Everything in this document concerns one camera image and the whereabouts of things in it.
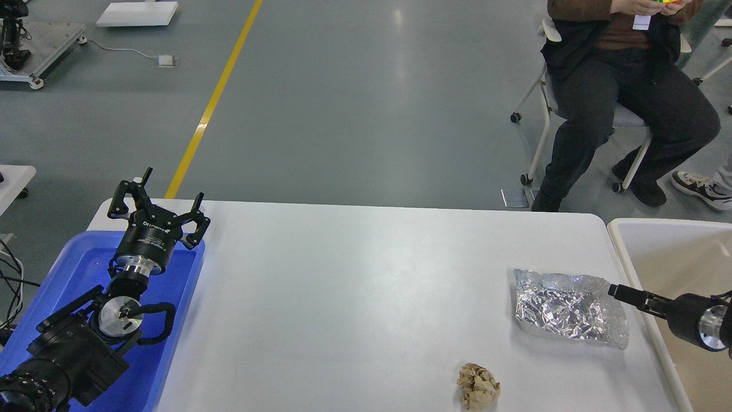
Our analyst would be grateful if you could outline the white floor power box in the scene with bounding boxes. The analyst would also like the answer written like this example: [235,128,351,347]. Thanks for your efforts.
[157,54,176,68]

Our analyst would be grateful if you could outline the beige plastic bin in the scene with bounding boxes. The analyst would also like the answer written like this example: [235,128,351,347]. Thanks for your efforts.
[607,218,731,411]

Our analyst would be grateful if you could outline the silver foil bag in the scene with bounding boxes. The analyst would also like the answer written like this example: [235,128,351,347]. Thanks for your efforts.
[514,268,630,350]

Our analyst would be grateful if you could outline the seated person in black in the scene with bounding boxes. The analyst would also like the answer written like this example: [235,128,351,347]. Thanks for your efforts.
[532,1,721,213]

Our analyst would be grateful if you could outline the blue plastic bin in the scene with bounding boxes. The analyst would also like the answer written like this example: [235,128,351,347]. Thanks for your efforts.
[0,230,205,412]

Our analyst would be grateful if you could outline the black cables at left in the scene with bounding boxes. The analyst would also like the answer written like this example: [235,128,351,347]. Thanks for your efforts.
[0,237,41,344]

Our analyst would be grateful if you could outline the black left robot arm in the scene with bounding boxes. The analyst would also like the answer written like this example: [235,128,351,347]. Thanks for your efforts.
[2,168,211,411]

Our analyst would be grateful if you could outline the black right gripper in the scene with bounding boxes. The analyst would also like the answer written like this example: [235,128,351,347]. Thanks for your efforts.
[607,284,731,352]

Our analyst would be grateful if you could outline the white rolling chair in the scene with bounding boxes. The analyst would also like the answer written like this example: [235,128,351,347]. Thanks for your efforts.
[509,17,693,194]

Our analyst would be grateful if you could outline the metal wheeled platform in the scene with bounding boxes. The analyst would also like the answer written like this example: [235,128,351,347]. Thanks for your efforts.
[1,22,86,90]

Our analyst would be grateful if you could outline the white side table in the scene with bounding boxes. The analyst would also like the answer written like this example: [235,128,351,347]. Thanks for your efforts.
[1,164,37,215]

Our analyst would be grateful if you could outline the metal floor plate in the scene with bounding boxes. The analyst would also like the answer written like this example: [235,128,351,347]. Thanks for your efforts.
[501,188,538,209]

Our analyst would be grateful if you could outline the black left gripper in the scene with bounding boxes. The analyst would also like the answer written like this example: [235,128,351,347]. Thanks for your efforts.
[107,167,211,275]

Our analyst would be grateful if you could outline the crumpled brown paper ball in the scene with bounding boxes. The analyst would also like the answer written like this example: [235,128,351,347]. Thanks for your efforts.
[456,363,502,411]

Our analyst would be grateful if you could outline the white flat board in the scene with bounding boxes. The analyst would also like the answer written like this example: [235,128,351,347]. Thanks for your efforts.
[95,1,180,27]

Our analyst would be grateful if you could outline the black device on platform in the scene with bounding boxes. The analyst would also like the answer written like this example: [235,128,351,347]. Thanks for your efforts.
[1,1,31,70]

